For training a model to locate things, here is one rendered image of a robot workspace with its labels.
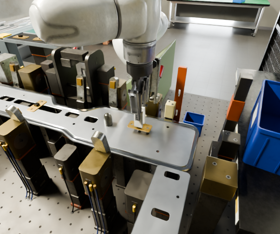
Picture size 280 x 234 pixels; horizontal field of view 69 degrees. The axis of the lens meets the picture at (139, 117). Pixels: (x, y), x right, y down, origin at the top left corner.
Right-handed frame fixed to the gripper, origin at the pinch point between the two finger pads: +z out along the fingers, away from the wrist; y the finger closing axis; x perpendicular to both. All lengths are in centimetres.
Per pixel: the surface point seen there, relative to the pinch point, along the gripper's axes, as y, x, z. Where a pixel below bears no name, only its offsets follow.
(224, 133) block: 0.2, 27.3, -1.4
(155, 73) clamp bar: -15.4, 0.6, -9.5
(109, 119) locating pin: 0.9, -11.3, 3.5
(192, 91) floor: -216, 1, 107
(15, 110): 14.6, -39.0, -2.9
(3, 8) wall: -204, -302, 14
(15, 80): -12, -71, 4
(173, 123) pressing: -8.6, 10.4, 6.6
